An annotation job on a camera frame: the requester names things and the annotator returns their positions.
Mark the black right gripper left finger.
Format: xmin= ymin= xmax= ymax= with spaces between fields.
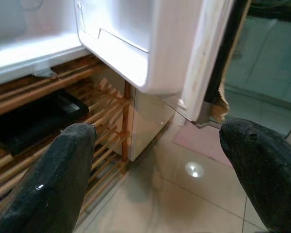
xmin=0 ymin=122 xmax=98 ymax=233

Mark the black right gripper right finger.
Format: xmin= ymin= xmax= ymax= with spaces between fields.
xmin=219 ymin=117 xmax=291 ymax=233

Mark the grey mini fridge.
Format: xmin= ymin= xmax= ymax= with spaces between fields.
xmin=0 ymin=0 xmax=100 ymax=88

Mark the white mini fridge door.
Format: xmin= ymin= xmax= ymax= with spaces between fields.
xmin=74 ymin=0 xmax=252 ymax=127

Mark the black flat tray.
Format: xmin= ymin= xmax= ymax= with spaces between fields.
xmin=0 ymin=93 xmax=90 ymax=156

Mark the wooden slatted rack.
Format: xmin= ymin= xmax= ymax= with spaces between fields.
xmin=0 ymin=54 xmax=136 ymax=219

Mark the beige glossy counter cabinet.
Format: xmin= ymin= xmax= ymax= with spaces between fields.
xmin=97 ymin=67 xmax=175 ymax=162

